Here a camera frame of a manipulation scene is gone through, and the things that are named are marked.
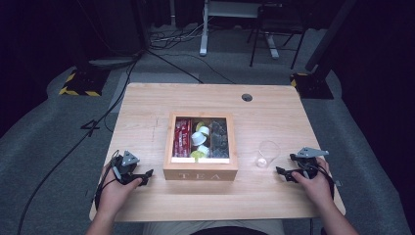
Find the green lidded capsule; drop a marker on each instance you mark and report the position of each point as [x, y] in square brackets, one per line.
[199, 125]
[196, 155]

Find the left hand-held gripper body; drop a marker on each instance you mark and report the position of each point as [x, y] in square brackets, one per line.
[125, 166]

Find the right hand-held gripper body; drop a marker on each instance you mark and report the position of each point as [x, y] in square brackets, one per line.
[308, 164]

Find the red sachet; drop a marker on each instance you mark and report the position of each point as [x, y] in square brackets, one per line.
[187, 137]
[177, 138]

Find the yellow striped black stand base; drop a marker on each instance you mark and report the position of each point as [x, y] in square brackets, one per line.
[83, 81]
[313, 86]

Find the dark slanted stand pole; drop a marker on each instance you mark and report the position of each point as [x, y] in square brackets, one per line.
[329, 36]

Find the white desk frame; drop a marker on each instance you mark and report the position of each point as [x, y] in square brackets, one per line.
[204, 29]

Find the wooden tea box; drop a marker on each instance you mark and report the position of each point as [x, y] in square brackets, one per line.
[199, 174]

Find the large white capsule cup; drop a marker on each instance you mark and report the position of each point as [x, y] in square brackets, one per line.
[198, 138]

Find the black chair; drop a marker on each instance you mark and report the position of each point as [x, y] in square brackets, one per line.
[280, 23]

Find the grey tape strip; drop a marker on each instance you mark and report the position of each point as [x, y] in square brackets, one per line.
[338, 183]
[89, 193]

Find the grey flat base plate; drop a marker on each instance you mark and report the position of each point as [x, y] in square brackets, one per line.
[112, 62]

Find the person's right hand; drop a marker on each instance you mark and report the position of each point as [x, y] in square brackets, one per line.
[318, 191]

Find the pile of dark tea packets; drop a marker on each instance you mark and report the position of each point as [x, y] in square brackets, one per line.
[219, 138]

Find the person's left hand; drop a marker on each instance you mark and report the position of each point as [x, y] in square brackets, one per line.
[112, 196]

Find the small white capsule cup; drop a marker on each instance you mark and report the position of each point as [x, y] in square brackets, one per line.
[205, 130]
[203, 150]

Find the person's dark shirt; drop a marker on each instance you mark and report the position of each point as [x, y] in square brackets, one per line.
[228, 231]

